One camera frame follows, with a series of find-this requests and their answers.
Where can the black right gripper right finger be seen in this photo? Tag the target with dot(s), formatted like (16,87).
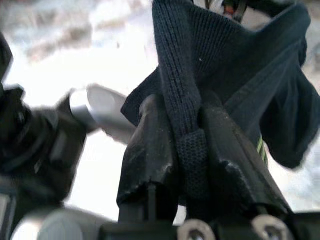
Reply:
(240,160)

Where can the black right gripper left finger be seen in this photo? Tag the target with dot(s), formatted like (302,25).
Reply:
(147,155)

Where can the black polo shirt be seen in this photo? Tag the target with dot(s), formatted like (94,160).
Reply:
(225,62)

